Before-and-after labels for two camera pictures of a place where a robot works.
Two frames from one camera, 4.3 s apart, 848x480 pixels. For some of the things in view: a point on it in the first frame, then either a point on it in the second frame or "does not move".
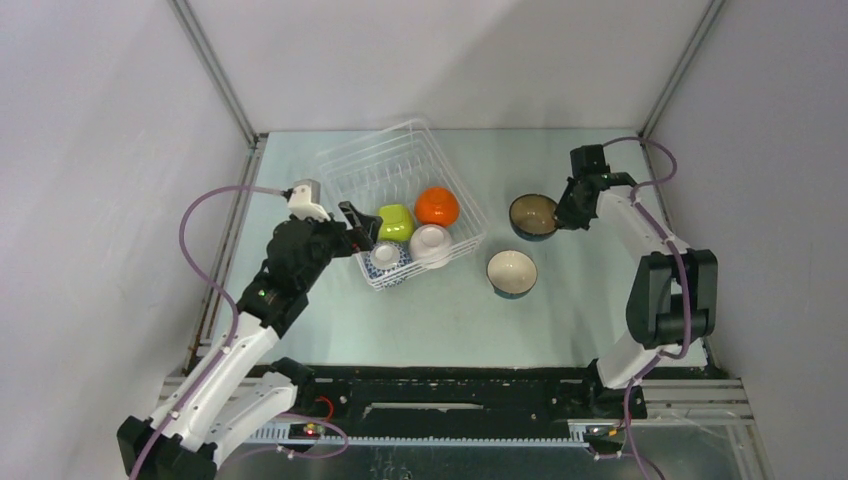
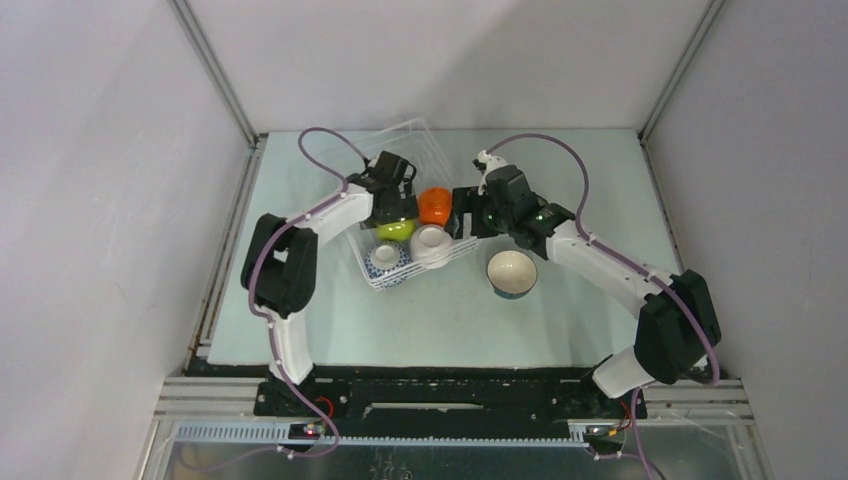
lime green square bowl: [397, 222] does not move
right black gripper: [564, 218] → [466, 200]
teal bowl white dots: [512, 274] does not move
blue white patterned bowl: [388, 264] does not move
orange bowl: [436, 206] does not move
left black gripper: [346, 244] → [404, 209]
